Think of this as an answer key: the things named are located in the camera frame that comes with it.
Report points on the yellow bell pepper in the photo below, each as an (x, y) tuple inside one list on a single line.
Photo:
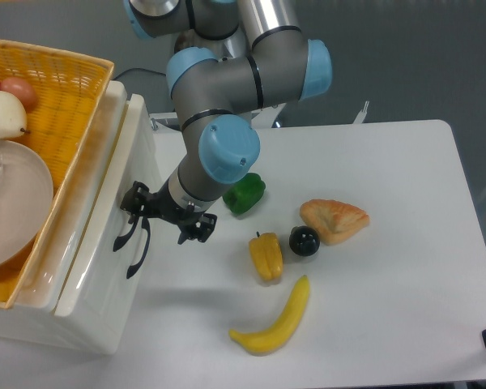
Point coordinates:
[(266, 255)]

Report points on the green bell pepper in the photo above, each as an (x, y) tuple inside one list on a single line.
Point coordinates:
[(244, 194)]

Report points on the bread slice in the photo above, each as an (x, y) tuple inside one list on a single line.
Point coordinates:
[(334, 221)]

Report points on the black drawer handle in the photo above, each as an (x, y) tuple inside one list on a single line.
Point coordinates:
[(142, 249), (121, 241)]

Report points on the white drawer cabinet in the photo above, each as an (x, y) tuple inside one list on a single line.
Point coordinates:
[(32, 318)]

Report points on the yellow banana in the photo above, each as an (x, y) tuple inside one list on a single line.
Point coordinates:
[(275, 336)]

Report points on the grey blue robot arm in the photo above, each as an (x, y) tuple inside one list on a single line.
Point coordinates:
[(211, 95)]

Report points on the yellow woven basket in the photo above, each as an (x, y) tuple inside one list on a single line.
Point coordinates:
[(69, 86)]

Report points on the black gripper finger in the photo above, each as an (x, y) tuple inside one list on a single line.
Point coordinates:
[(135, 200), (199, 230)]

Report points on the black round fruit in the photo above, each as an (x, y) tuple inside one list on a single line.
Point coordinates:
[(304, 241)]

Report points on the black lower drawer handle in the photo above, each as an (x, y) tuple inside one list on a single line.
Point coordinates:
[(142, 249)]

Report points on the beige plate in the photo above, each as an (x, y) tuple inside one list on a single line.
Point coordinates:
[(26, 196)]

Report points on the black top drawer handle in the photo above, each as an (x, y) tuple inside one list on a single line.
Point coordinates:
[(121, 241)]

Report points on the white drawer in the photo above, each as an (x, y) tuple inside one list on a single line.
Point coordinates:
[(97, 280)]

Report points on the white pear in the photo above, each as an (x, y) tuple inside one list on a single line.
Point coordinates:
[(13, 117)]

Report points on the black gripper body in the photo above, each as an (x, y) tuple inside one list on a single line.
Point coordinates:
[(162, 206)]

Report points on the pink peach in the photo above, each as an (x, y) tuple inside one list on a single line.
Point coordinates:
[(22, 89)]

